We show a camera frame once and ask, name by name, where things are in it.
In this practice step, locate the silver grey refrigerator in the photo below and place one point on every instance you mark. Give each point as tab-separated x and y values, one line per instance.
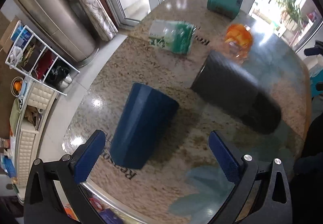
60	23

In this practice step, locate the potted green plant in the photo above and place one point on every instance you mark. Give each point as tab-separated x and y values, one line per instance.
291	13

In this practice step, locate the clear green-label plastic bottle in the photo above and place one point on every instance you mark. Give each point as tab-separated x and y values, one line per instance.
173	36

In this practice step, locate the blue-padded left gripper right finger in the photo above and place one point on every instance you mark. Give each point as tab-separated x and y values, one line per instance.
272	202

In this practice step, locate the white tufted low cabinet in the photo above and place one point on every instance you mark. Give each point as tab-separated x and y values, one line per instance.
27	120

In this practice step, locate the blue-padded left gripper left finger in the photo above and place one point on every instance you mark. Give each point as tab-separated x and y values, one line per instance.
42	203

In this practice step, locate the bowl of oranges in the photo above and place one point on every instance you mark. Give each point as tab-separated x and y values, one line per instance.
18	87

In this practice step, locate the black cylindrical thermos bottle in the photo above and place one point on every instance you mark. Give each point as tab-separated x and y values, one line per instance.
225	84

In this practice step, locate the white wire shelf rack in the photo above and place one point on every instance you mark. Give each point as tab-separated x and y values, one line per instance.
32	57

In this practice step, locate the dark blue plastic cup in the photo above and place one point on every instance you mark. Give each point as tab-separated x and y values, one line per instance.
144	120

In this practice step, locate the orange translucent plastic container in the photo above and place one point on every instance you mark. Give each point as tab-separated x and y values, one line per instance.
239	39

